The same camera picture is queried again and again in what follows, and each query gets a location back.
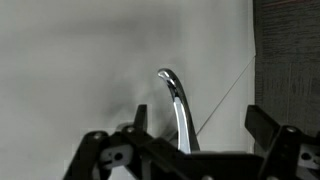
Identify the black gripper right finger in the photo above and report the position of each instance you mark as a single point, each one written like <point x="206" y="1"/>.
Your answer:
<point x="286" y="150"/>

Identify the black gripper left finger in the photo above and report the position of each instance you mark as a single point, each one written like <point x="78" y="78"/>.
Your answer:
<point x="133" y="153"/>

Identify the chrome faucet spout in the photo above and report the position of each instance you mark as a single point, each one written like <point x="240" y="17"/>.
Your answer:
<point x="180" y="110"/>

